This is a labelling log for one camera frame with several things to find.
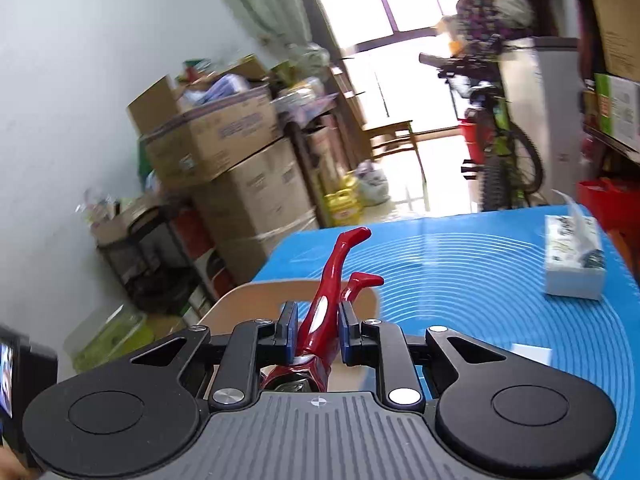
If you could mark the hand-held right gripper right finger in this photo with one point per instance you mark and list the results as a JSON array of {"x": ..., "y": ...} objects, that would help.
[{"x": 347, "y": 332}]

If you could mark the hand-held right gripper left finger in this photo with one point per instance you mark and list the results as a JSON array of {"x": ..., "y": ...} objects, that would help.
[{"x": 287, "y": 332}]

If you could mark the red toy figure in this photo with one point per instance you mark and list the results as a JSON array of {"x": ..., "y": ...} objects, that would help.
[{"x": 320, "y": 320}]

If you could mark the beige plastic basket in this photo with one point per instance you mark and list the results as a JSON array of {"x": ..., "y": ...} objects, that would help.
[{"x": 260, "y": 295}]

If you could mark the small white box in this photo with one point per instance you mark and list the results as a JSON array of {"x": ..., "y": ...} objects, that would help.
[{"x": 530, "y": 354}]

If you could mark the person's left hand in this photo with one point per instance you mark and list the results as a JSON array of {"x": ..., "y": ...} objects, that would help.
[{"x": 10, "y": 462}]

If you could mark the green clear-lid container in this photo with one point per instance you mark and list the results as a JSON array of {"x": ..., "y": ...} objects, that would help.
[{"x": 110, "y": 340}]

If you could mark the large closed cardboard box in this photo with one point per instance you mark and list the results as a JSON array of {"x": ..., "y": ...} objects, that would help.
[{"x": 255, "y": 210}]

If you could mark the yellow plastic container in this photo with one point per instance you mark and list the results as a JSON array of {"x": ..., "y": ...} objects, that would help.
[{"x": 342, "y": 202}]

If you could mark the blue silicone mat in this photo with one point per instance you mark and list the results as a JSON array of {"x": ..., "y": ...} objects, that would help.
[{"x": 475, "y": 285}]

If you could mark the white plastic floor bag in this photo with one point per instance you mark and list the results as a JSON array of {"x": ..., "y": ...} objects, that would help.
[{"x": 374, "y": 185}]

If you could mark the black metal cart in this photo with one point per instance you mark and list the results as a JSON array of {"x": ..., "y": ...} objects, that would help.
[{"x": 150, "y": 260}]

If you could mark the small cardboard box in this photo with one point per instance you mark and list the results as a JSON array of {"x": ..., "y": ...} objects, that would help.
[{"x": 120, "y": 220}]

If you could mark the wooden chair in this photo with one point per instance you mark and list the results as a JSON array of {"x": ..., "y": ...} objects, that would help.
[{"x": 395, "y": 140}]

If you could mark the open cardboard box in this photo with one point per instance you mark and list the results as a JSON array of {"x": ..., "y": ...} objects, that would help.
[{"x": 210, "y": 135}]

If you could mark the cluttered wooden side table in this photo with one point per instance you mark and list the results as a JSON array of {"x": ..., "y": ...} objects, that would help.
[{"x": 320, "y": 120}]

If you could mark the white tissue box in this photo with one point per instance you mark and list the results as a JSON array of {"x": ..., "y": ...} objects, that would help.
[{"x": 572, "y": 270}]

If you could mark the black green bicycle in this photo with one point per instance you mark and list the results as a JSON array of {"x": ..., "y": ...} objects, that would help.
[{"x": 495, "y": 150}]

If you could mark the red paper bag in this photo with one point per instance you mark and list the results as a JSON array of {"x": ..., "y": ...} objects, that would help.
[{"x": 602, "y": 202}]

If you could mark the pale green curtain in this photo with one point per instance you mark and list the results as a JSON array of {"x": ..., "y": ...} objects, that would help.
[{"x": 255, "y": 0}]

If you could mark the floral fabric bag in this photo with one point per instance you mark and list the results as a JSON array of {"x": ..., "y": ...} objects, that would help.
[{"x": 477, "y": 20}]

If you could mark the green white carton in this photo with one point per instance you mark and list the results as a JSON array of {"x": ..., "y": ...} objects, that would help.
[{"x": 620, "y": 110}]

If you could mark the grey green cloth bundle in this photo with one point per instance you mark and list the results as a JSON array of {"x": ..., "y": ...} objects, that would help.
[{"x": 510, "y": 2}]

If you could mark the tall cardboard box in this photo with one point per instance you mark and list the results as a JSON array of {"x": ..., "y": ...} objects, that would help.
[{"x": 617, "y": 20}]

